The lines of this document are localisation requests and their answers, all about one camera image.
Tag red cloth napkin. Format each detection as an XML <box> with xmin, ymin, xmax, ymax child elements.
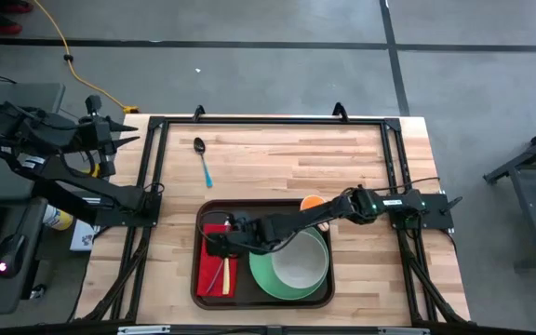
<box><xmin>195</xmin><ymin>222</ymin><xmax>240</xmax><ymax>300</ymax></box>

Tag person's foot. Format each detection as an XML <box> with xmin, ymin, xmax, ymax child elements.
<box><xmin>0</xmin><ymin>0</ymin><xmax>34</xmax><ymax>16</ymax></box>
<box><xmin>0</xmin><ymin>12</ymin><xmax>24</xmax><ymax>35</ymax></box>

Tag grey bowl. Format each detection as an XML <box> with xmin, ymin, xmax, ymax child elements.
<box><xmin>271</xmin><ymin>226</ymin><xmax>329</xmax><ymax>290</ymax></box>

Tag orange mug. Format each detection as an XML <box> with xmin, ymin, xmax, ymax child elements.
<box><xmin>298</xmin><ymin>194</ymin><xmax>331</xmax><ymax>233</ymax></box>

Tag green plate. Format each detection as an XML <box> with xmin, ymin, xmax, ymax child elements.
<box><xmin>248</xmin><ymin>225</ymin><xmax>331</xmax><ymax>302</ymax></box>

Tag black computer mouse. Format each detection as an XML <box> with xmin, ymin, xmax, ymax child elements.
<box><xmin>0</xmin><ymin>233</ymin><xmax>27</xmax><ymax>280</ymax></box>

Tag black aluminium table frame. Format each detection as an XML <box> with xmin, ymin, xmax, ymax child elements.
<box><xmin>74</xmin><ymin>114</ymin><xmax>472</xmax><ymax>328</ymax></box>

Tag yellow lidded canister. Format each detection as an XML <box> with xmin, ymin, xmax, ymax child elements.
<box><xmin>41</xmin><ymin>204</ymin><xmax>75</xmax><ymax>232</ymax></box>

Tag dark brown tray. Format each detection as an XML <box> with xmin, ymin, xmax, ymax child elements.
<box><xmin>190</xmin><ymin>198</ymin><xmax>336</xmax><ymax>312</ymax></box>

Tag yellow cable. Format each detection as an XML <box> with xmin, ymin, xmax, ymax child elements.
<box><xmin>32</xmin><ymin>0</ymin><xmax>141</xmax><ymax>115</ymax></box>

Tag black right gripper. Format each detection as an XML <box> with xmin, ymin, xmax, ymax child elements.
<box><xmin>204</xmin><ymin>210</ymin><xmax>275</xmax><ymax>259</ymax></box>

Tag spoon with blue handle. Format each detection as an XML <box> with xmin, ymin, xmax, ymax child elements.
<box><xmin>192</xmin><ymin>136</ymin><xmax>215</xmax><ymax>190</ymax></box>

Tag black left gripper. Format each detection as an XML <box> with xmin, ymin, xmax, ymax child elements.
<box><xmin>78</xmin><ymin>94</ymin><xmax>141</xmax><ymax>180</ymax></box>

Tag knife with cream handle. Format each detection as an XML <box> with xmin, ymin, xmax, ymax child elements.
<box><xmin>221</xmin><ymin>220</ymin><xmax>232</xmax><ymax>296</ymax></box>

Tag grey metal cart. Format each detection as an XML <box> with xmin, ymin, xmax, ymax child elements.
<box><xmin>482</xmin><ymin>117</ymin><xmax>536</xmax><ymax>272</ymax></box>

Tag white printed box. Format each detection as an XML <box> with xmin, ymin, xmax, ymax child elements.
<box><xmin>68</xmin><ymin>219</ymin><xmax>98</xmax><ymax>253</ymax></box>

